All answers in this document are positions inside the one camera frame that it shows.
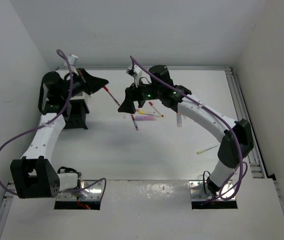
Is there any yellow white pen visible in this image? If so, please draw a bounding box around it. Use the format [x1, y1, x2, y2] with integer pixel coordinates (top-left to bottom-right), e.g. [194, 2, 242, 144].
[196, 144, 219, 155]

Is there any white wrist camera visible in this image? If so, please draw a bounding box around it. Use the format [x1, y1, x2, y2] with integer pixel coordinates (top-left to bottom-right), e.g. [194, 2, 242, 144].
[68, 54, 78, 65]
[126, 63, 143, 87]

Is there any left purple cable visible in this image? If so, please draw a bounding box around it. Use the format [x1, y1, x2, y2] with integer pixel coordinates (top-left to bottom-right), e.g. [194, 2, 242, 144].
[0, 48, 107, 196]

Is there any pink clear pen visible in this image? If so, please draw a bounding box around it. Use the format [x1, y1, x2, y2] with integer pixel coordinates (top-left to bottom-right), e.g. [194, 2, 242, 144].
[130, 114, 139, 131]

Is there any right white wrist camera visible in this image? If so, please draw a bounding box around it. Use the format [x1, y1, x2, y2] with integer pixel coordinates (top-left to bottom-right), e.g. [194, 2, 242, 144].
[126, 63, 143, 87]

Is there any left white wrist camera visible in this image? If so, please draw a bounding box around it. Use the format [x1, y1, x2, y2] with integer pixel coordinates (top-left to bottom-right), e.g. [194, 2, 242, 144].
[68, 54, 78, 65]

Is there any purple cable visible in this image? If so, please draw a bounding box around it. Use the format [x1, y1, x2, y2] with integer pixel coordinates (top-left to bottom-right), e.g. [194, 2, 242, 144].
[0, 48, 107, 196]
[129, 55, 248, 201]

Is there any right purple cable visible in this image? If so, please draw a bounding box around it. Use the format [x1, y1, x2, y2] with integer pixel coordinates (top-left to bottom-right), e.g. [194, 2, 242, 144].
[129, 55, 248, 201]

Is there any metal base plate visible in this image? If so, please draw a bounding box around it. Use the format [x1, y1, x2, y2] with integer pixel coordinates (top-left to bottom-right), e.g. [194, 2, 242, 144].
[56, 180, 105, 202]
[189, 180, 235, 202]

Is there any orange capped white marker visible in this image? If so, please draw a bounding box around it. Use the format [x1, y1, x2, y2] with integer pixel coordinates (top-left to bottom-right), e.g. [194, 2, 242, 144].
[176, 113, 183, 128]

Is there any purple highlighter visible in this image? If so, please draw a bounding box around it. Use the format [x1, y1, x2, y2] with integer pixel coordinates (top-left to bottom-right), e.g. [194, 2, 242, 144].
[134, 115, 158, 121]

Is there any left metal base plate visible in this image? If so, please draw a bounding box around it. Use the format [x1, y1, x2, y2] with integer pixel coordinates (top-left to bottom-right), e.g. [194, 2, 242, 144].
[56, 180, 105, 202]

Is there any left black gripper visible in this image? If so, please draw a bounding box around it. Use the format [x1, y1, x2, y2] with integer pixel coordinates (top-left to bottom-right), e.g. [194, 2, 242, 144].
[59, 67, 107, 100]

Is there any black slatted organizer bin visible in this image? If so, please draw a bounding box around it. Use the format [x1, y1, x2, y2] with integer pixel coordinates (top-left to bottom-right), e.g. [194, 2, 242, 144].
[63, 99, 90, 130]

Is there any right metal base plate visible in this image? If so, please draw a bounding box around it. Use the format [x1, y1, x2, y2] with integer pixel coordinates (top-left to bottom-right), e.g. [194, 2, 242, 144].
[189, 180, 235, 202]

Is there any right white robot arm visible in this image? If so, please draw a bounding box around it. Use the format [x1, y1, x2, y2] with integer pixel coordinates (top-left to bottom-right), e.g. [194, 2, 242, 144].
[118, 65, 254, 196]

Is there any red gel pen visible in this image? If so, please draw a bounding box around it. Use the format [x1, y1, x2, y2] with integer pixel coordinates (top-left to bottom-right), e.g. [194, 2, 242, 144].
[103, 86, 120, 106]

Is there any pink yellow marker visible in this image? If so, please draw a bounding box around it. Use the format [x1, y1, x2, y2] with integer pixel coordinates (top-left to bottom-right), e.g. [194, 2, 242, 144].
[136, 109, 156, 116]

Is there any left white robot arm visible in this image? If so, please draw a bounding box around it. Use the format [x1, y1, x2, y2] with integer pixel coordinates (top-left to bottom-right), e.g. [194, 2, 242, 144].
[10, 68, 109, 199]

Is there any red capped white marker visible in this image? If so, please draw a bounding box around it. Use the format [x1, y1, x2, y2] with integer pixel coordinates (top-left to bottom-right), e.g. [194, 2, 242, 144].
[148, 101, 164, 118]

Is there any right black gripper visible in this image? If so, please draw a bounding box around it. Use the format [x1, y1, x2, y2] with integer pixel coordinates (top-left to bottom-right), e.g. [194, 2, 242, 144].
[118, 76, 162, 113]

